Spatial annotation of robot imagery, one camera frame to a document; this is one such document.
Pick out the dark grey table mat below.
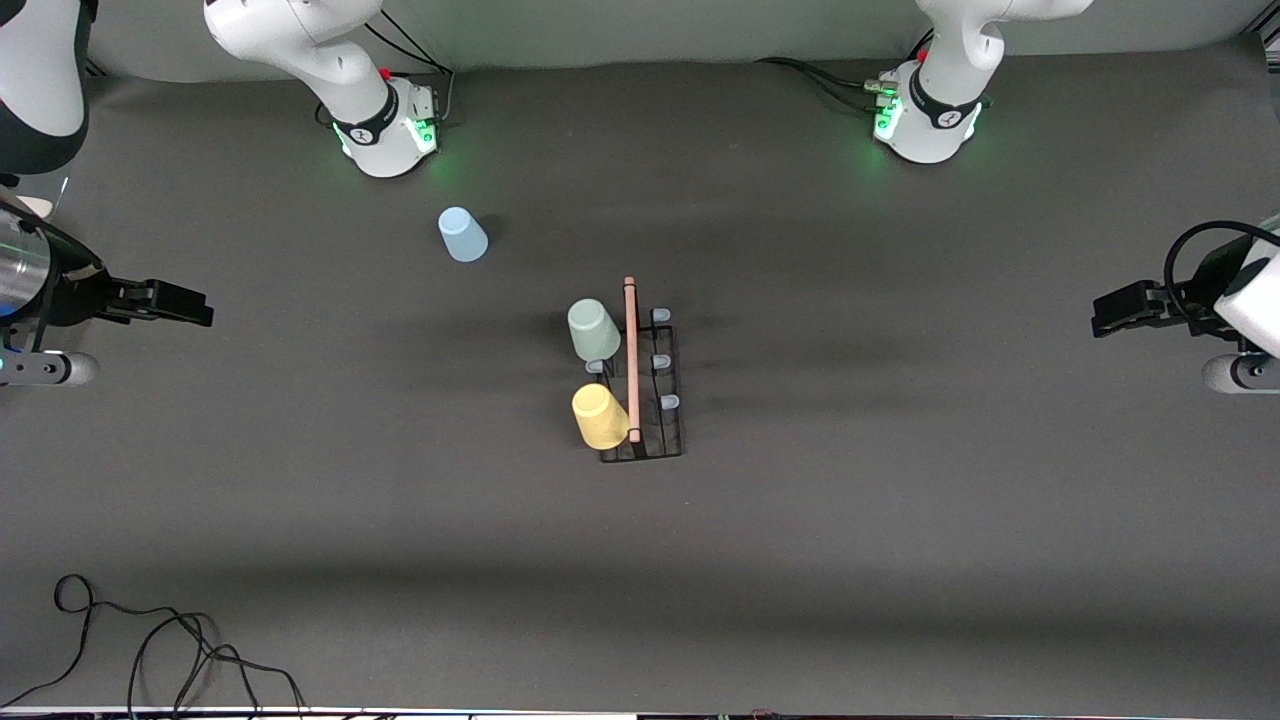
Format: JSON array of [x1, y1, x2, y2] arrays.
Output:
[[0, 35, 1280, 713]]

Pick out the light blue plastic cup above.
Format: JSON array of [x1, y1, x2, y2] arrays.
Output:
[[438, 207, 490, 264]]

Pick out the black right arm base cables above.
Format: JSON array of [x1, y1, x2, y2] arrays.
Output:
[[365, 8, 459, 126]]

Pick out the black arm base cables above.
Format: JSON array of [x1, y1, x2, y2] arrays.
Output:
[[755, 55, 901, 113], [365, 8, 459, 126]]

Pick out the black left arm base cables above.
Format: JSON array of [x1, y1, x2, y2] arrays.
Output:
[[755, 55, 901, 113]]

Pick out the black wire cup holder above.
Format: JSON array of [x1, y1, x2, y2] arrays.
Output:
[[582, 277, 686, 464]]

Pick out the yellow plastic cup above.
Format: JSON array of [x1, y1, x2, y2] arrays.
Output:
[[571, 383, 631, 451]]

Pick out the thin black loose cable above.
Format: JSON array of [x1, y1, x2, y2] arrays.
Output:
[[0, 574, 309, 713]]

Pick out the pale green plastic cup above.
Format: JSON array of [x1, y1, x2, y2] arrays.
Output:
[[567, 298, 622, 362]]

